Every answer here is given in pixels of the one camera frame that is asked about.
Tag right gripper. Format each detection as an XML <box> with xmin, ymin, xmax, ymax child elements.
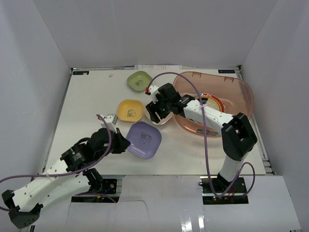
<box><xmin>146</xmin><ymin>94</ymin><xmax>172</xmax><ymax>124</ymax></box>

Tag purple square panda dish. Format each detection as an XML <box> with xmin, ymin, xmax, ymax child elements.
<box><xmin>126</xmin><ymin>121</ymin><xmax>162</xmax><ymax>160</ymax></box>

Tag cream round floral plate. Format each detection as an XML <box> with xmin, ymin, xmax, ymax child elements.
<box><xmin>202</xmin><ymin>99</ymin><xmax>222</xmax><ymax>111</ymax></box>

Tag woven bamboo round tray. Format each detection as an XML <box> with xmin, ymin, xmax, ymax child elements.
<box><xmin>200</xmin><ymin>93</ymin><xmax>225</xmax><ymax>113</ymax></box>

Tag red floral round plate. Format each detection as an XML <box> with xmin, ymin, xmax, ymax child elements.
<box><xmin>192</xmin><ymin>93</ymin><xmax>213</xmax><ymax>101</ymax></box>

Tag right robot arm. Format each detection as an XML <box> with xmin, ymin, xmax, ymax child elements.
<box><xmin>146</xmin><ymin>83</ymin><xmax>257</xmax><ymax>193</ymax></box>

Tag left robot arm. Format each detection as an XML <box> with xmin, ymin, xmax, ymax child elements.
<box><xmin>1</xmin><ymin>128</ymin><xmax>130</xmax><ymax>229</ymax></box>

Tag pink translucent plastic bin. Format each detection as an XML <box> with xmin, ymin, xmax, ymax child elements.
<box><xmin>173</xmin><ymin>72</ymin><xmax>254</xmax><ymax>136</ymax></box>

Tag cream square panda dish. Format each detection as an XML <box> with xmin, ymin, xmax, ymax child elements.
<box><xmin>144</xmin><ymin>108</ymin><xmax>173</xmax><ymax>125</ymax></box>

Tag yellow square panda dish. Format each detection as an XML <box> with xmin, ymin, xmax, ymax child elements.
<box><xmin>117</xmin><ymin>99</ymin><xmax>143</xmax><ymax>123</ymax></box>

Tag green square panda dish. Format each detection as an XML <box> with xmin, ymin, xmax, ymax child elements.
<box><xmin>127</xmin><ymin>71</ymin><xmax>152</xmax><ymax>92</ymax></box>

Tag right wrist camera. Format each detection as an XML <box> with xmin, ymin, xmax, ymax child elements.
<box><xmin>145</xmin><ymin>85</ymin><xmax>159</xmax><ymax>103</ymax></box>

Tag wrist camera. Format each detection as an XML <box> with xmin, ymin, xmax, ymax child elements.
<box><xmin>96</xmin><ymin>114</ymin><xmax>118</xmax><ymax>132</ymax></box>
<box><xmin>145</xmin><ymin>85</ymin><xmax>159</xmax><ymax>103</ymax></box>

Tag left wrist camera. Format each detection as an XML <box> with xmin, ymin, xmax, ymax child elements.
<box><xmin>96</xmin><ymin>114</ymin><xmax>118</xmax><ymax>132</ymax></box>

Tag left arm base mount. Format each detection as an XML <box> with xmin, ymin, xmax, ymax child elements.
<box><xmin>71</xmin><ymin>178</ymin><xmax>120</xmax><ymax>203</ymax></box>

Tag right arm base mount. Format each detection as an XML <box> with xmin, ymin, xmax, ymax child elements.
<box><xmin>198</xmin><ymin>176</ymin><xmax>249</xmax><ymax>205</ymax></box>

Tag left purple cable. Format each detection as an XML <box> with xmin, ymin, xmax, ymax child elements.
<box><xmin>0</xmin><ymin>114</ymin><xmax>119</xmax><ymax>212</ymax></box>

